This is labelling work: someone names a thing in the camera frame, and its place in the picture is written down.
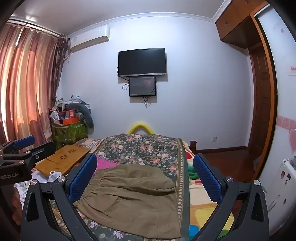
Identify small black monitor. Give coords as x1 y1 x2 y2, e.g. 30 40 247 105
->
129 76 158 97

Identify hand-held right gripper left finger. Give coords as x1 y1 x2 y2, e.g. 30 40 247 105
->
21 153 103 241

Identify white appliance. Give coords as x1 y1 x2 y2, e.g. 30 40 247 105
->
261 153 296 232

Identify dark floral blanket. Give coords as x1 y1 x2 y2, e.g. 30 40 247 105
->
50 133 197 241

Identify wooden overhead cabinet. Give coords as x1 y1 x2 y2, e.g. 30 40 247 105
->
215 0 266 49

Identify orange box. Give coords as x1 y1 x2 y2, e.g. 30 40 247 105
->
60 117 79 125

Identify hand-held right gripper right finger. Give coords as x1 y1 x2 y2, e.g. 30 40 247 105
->
193 153 271 241

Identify wooden door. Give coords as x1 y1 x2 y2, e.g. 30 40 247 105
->
247 44 271 164

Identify white patterned bed sheet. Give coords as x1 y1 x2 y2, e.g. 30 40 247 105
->
14 167 51 204

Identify white air conditioner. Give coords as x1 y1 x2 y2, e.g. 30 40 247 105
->
68 25 110 52

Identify pink curtain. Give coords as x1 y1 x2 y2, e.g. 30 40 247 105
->
0 20 70 149

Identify colourful fleece blanket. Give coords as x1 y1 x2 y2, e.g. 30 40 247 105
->
183 139 235 241

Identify olive green pants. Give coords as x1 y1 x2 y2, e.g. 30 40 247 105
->
73 163 181 239

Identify wooden lap table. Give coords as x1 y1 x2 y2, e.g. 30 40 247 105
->
35 145 90 175

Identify yellow cushion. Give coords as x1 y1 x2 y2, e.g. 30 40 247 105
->
128 121 155 135

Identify grey plush toy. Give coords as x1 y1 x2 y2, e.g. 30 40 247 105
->
63 102 94 129

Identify pink cloth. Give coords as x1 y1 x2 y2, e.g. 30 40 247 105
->
94 155 121 172

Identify black wall television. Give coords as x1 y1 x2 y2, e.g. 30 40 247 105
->
118 48 167 77

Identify grey white clothes pile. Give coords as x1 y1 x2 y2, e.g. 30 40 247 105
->
55 94 91 110

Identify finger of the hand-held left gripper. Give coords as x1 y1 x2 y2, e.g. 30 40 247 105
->
14 141 56 164
0 136 36 155

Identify green storage box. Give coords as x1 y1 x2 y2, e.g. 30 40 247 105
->
51 120 88 143

